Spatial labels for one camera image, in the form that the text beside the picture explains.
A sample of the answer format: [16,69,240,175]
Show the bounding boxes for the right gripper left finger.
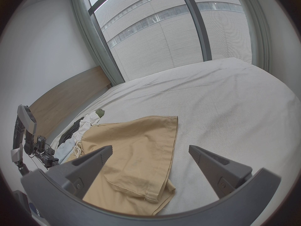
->
[48,145,113,199]

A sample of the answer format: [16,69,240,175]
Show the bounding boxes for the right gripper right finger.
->
[189,145,253,199]

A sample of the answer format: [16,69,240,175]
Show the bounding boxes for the tan shorts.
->
[66,116,178,215]

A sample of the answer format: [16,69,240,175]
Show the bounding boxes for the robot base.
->
[12,190,47,223]

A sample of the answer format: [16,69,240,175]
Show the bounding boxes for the bed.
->
[27,57,298,217]

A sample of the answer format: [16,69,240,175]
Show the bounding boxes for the black garment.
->
[58,118,85,145]

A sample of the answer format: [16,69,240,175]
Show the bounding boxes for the white garment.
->
[74,113,101,148]

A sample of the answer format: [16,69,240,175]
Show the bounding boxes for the grey-green curtain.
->
[71,0,125,85]
[235,0,273,72]

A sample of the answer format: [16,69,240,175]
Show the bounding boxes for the window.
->
[86,0,253,83]

